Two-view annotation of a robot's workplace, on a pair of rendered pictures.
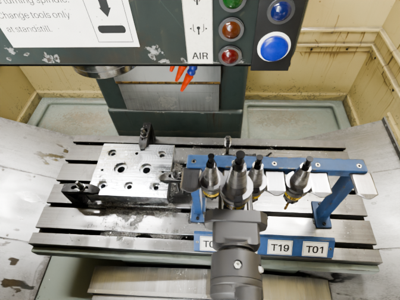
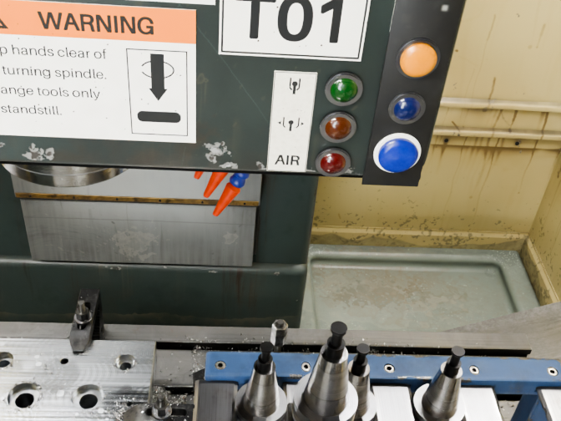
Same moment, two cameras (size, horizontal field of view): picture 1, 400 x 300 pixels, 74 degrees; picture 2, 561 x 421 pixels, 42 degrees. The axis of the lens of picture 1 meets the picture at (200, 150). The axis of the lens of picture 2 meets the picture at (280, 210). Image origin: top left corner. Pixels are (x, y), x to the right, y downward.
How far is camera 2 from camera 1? 0.23 m
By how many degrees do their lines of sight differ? 16
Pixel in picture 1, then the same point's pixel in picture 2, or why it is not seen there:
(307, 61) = (439, 164)
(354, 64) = (534, 174)
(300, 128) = (432, 312)
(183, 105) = (169, 252)
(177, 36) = (256, 131)
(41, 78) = not seen: outside the picture
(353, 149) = (548, 354)
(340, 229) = not seen: outside the picture
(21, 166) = not seen: outside the picture
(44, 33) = (48, 116)
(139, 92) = (69, 220)
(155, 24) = (227, 114)
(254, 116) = (327, 284)
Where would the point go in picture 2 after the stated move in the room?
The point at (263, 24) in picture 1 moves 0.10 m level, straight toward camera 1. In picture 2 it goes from (383, 122) to (382, 207)
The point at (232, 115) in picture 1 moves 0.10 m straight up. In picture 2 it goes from (282, 276) to (285, 242)
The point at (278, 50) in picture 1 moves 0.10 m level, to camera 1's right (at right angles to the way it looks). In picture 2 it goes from (404, 158) to (527, 153)
